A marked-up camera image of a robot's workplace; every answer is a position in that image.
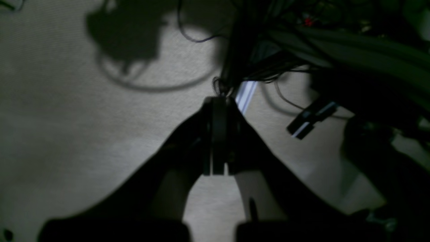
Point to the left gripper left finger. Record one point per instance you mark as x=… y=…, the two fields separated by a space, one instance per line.
x=150 y=205

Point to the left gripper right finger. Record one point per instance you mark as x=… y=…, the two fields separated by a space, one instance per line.
x=278 y=206

